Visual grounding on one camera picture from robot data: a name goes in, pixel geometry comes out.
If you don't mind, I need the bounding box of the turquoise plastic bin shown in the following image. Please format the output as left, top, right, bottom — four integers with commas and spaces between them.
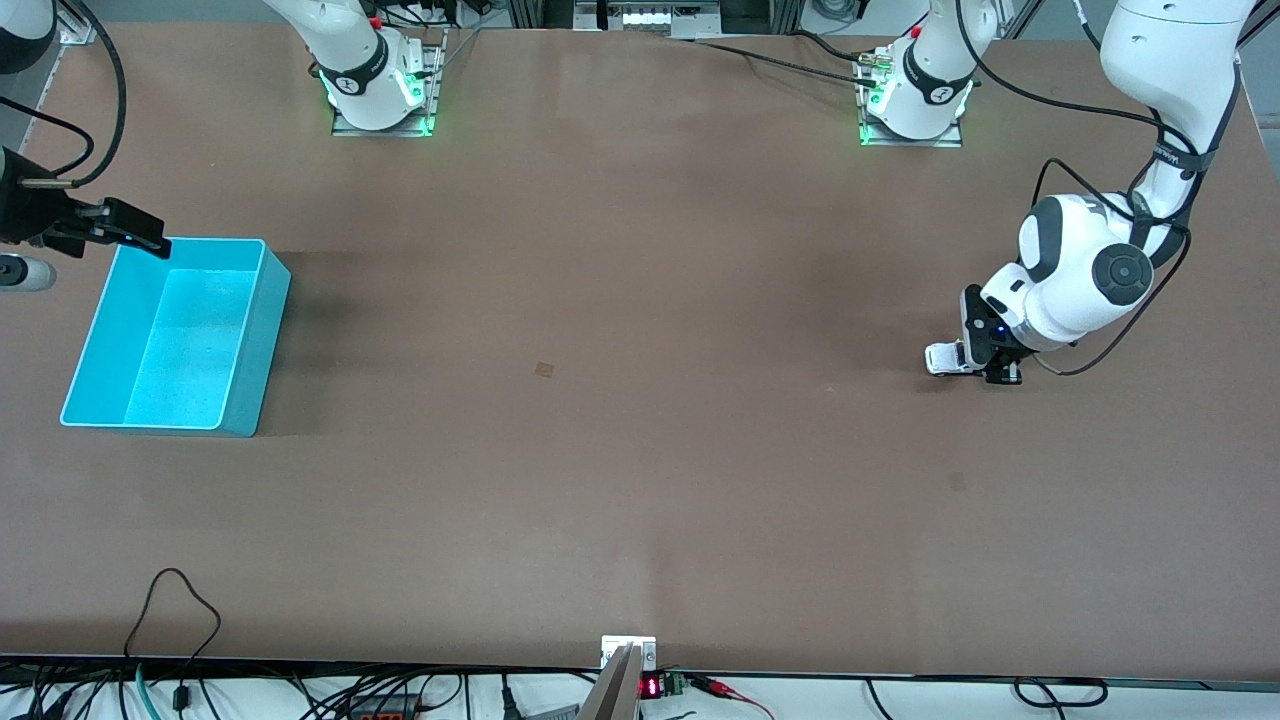
60, 237, 293, 438

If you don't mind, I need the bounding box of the red clip lead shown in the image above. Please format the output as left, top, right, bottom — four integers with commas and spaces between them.
688, 676, 776, 720

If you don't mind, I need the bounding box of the grey equipment with lit panel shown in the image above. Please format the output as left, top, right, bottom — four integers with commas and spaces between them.
575, 0, 721, 39

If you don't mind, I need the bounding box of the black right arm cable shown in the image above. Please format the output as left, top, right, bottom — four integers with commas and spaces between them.
0, 0, 127, 191

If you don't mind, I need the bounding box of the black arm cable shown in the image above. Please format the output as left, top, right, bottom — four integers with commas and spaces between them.
955, 0, 1241, 377
0, 0, 127, 191

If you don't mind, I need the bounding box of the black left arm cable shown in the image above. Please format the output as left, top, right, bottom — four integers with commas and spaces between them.
955, 0, 1241, 377

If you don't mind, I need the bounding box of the aluminium frame profile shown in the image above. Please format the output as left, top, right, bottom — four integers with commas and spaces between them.
55, 0, 101, 47

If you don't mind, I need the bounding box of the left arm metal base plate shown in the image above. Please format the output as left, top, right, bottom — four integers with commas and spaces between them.
857, 50, 964, 149

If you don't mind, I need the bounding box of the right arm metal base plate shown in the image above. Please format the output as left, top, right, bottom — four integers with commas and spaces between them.
330, 28, 441, 138

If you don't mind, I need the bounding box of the thin black looped cable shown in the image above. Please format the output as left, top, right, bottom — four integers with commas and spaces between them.
124, 568, 222, 713

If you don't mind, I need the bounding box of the black coiled cable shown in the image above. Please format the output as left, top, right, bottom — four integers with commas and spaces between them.
1013, 677, 1109, 709

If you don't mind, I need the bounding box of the short black base cable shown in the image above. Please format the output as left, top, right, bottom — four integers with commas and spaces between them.
795, 30, 881, 63

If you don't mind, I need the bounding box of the long black base cable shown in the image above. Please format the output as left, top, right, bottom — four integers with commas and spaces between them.
690, 38, 881, 86

